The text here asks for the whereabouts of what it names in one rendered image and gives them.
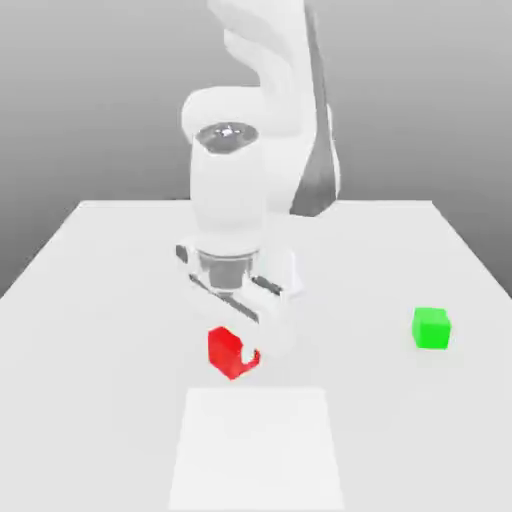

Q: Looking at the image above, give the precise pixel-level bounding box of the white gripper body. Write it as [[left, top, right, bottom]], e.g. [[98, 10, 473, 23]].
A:
[[186, 273, 296, 327]]

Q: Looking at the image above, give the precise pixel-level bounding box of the small red cube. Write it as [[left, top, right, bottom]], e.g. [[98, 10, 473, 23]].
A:
[[207, 325, 262, 382]]

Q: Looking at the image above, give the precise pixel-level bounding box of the small green cube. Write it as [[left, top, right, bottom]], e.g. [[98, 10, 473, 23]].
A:
[[411, 306, 452, 350]]

